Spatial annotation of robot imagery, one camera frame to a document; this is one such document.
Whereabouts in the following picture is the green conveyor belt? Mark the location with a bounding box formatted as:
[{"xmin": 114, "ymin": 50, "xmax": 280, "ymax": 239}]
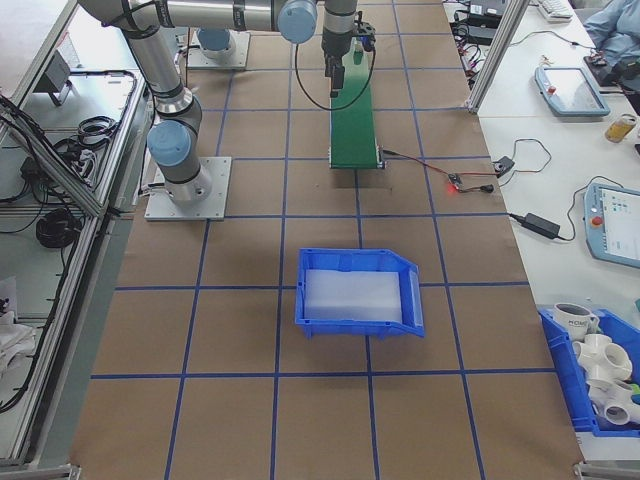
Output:
[{"xmin": 327, "ymin": 34, "xmax": 386, "ymax": 172}]

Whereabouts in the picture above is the black power brick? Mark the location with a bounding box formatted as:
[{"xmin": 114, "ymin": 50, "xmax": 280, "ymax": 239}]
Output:
[{"xmin": 452, "ymin": 22, "xmax": 496, "ymax": 44}]

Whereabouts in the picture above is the black device with label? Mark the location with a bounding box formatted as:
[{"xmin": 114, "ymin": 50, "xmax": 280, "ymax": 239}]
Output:
[{"xmin": 467, "ymin": 0, "xmax": 509, "ymax": 16}]

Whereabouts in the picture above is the white keyboard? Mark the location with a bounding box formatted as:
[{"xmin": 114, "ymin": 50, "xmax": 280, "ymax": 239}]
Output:
[{"xmin": 537, "ymin": 0, "xmax": 575, "ymax": 22}]

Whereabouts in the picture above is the grey blue teach pendant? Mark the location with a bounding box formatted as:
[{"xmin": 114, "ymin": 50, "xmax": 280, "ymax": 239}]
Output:
[
  {"xmin": 582, "ymin": 180, "xmax": 640, "ymax": 264},
  {"xmin": 534, "ymin": 64, "xmax": 612, "ymax": 119}
]

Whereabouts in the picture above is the open-front blue plastic bin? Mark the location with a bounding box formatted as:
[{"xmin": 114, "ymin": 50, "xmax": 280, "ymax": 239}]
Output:
[{"xmin": 294, "ymin": 247, "xmax": 426, "ymax": 341}]

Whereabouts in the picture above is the black power adapter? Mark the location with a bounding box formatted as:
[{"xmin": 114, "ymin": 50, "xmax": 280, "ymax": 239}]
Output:
[{"xmin": 522, "ymin": 212, "xmax": 562, "ymax": 239}]

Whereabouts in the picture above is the grey metal box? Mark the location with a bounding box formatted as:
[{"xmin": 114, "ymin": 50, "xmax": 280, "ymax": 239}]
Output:
[{"xmin": 32, "ymin": 49, "xmax": 76, "ymax": 107}]

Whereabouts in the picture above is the person in blue clothes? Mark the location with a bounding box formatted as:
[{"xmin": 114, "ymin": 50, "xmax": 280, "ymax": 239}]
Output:
[{"xmin": 583, "ymin": 0, "xmax": 640, "ymax": 59}]

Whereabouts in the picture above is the yellow drink can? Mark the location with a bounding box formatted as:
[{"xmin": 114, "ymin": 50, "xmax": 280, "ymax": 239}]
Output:
[{"xmin": 605, "ymin": 113, "xmax": 637, "ymax": 144}]

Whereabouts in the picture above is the white mug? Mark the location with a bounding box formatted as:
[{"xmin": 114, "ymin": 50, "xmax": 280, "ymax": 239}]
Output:
[{"xmin": 553, "ymin": 302, "xmax": 600, "ymax": 336}]

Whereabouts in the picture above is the large blue storage bin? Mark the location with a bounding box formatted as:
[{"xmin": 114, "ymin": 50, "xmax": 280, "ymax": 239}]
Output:
[{"xmin": 537, "ymin": 307, "xmax": 640, "ymax": 439}]

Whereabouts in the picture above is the white PVC pipe fitting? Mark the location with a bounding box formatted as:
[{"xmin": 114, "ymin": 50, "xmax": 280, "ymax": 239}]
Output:
[
  {"xmin": 572, "ymin": 332, "xmax": 634, "ymax": 384},
  {"xmin": 585, "ymin": 378, "xmax": 640, "ymax": 429}
]

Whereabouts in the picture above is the white cloth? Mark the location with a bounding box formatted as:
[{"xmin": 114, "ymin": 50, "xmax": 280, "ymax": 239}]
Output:
[{"xmin": 0, "ymin": 277, "xmax": 39, "ymax": 376}]

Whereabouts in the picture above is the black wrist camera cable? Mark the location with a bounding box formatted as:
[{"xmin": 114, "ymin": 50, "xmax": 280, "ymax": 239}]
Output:
[{"xmin": 292, "ymin": 39, "xmax": 375, "ymax": 111}]

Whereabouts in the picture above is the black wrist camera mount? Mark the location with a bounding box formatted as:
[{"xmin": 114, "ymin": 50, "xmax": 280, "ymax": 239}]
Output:
[{"xmin": 355, "ymin": 10, "xmax": 376, "ymax": 52}]

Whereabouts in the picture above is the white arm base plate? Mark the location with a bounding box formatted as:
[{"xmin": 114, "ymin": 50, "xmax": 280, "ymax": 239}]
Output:
[
  {"xmin": 185, "ymin": 32, "xmax": 251, "ymax": 71},
  {"xmin": 144, "ymin": 156, "xmax": 234, "ymax": 221}
]

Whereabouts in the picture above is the red and black conveyor wire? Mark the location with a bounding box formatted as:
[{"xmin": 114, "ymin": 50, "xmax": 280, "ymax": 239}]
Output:
[{"xmin": 382, "ymin": 147, "xmax": 454, "ymax": 179}]

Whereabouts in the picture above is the bundle of coloured wires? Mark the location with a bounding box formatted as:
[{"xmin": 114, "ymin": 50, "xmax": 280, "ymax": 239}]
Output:
[{"xmin": 457, "ymin": 39, "xmax": 484, "ymax": 91}]

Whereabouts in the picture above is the aluminium profile post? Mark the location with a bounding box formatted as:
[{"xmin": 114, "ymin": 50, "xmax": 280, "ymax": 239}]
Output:
[{"xmin": 467, "ymin": 0, "xmax": 524, "ymax": 115}]

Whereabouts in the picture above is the thin black wire loop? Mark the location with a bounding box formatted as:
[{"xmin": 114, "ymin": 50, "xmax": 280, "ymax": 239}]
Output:
[{"xmin": 499, "ymin": 138, "xmax": 552, "ymax": 189}]

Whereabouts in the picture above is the coiled black cable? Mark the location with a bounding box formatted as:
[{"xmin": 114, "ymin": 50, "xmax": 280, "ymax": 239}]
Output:
[
  {"xmin": 34, "ymin": 207, "xmax": 84, "ymax": 250},
  {"xmin": 77, "ymin": 115, "xmax": 119, "ymax": 146}
]

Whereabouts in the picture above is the black adapter cable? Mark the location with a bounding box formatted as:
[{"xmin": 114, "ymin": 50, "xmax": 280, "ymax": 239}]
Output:
[{"xmin": 557, "ymin": 174, "xmax": 621, "ymax": 242}]

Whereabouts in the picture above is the V-shaped metal bar frame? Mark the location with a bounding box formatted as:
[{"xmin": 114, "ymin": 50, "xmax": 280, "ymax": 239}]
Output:
[{"xmin": 0, "ymin": 0, "xmax": 154, "ymax": 469}]

